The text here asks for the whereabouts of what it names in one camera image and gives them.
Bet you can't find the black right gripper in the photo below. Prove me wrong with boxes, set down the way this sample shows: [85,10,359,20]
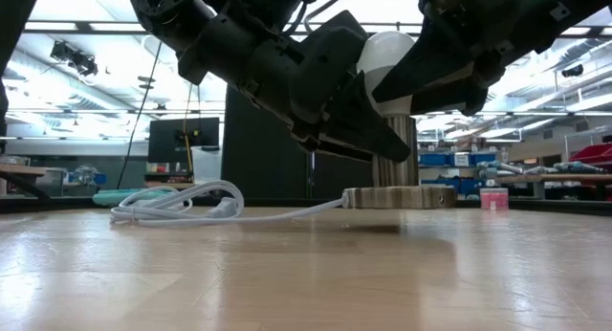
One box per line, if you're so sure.
[372,0,541,117]

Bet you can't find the thin black hanging cable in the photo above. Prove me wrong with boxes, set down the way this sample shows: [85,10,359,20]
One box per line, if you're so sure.
[117,41,164,187]

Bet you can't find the black left wrist camera cable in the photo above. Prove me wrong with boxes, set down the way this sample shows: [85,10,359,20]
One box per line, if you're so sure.
[303,0,358,31]

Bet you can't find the black aluminium frame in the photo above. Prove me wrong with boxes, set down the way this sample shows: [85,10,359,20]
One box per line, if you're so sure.
[0,195,612,216]

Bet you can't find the black monitor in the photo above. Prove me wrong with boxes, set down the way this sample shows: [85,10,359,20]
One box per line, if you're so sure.
[146,117,221,165]

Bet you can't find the red storage bin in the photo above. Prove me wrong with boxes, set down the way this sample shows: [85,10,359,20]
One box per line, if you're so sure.
[568,143,612,166]

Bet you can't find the long wooden workbench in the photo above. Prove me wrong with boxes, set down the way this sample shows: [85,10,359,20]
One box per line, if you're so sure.
[496,172,612,201]

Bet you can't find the black camera rig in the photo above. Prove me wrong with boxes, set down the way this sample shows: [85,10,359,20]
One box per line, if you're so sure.
[50,39,99,77]

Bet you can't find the white lightbulb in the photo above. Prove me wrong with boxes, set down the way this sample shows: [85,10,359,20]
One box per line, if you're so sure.
[356,31,416,118]

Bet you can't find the wooden workbench with black legs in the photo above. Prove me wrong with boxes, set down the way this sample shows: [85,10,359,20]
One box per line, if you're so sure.
[0,163,66,201]

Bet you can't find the translucent plastic bin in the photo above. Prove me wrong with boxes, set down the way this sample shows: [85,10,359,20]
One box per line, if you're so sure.
[190,146,224,184]

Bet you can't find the brushed metal lamp socket base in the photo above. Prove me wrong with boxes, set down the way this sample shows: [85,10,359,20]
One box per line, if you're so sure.
[342,114,456,210]

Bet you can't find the white power cord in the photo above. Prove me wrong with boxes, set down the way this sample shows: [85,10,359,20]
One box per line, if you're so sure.
[109,180,350,227]

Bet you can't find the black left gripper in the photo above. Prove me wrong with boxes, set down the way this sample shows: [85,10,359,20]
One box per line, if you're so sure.
[179,5,411,163]

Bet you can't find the blue storage bin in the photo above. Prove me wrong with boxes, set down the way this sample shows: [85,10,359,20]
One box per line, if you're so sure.
[470,152,498,167]
[419,152,450,167]
[420,177,487,197]

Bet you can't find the yellow hanging cable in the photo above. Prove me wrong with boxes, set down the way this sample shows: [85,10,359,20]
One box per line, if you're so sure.
[183,81,198,174]

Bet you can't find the small pink container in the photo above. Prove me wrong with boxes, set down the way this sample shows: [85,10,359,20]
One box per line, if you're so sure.
[480,187,510,210]

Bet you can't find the small blue box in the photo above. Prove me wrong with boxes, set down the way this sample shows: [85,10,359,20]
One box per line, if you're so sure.
[66,171,107,186]

